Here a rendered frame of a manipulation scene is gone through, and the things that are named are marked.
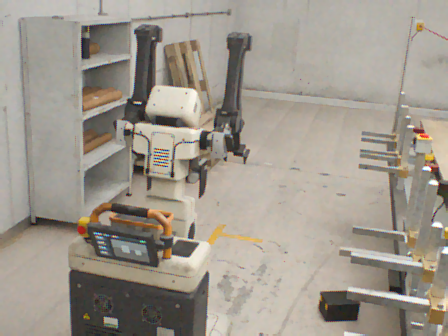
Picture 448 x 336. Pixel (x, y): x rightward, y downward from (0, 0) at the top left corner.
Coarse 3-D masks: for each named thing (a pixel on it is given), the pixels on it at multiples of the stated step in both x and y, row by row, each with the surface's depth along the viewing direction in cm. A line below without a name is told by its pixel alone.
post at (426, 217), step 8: (432, 184) 202; (432, 192) 203; (424, 200) 206; (432, 200) 203; (424, 208) 205; (432, 208) 204; (424, 216) 206; (424, 224) 207; (424, 232) 208; (416, 240) 212; (424, 240) 209; (416, 248) 211; (424, 248) 210; (416, 280) 214; (416, 288) 215
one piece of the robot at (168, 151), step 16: (144, 128) 230; (160, 128) 229; (176, 128) 228; (192, 128) 229; (144, 144) 231; (160, 144) 230; (176, 144) 227; (192, 144) 227; (160, 160) 231; (176, 160) 229; (160, 176) 232; (176, 176) 231; (160, 192) 240; (176, 192) 239; (160, 208) 244; (176, 208) 242; (192, 208) 247; (176, 224) 244; (192, 224) 250
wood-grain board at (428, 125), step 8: (424, 120) 444; (424, 128) 415; (432, 128) 417; (440, 128) 418; (432, 136) 391; (440, 136) 393; (432, 144) 368; (440, 144) 370; (432, 152) 352; (440, 152) 350; (440, 160) 331; (440, 168) 315; (440, 176) 307
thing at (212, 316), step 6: (210, 312) 271; (216, 312) 272; (210, 318) 265; (216, 318) 266; (222, 318) 266; (228, 318) 269; (210, 324) 261; (216, 324) 261; (222, 324) 263; (228, 324) 267; (210, 330) 256; (216, 330) 257; (222, 330) 259; (228, 330) 266
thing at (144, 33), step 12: (144, 24) 253; (144, 36) 245; (144, 48) 246; (144, 60) 247; (144, 72) 249; (144, 84) 250; (132, 96) 251; (144, 96) 251; (144, 108) 250; (144, 120) 252
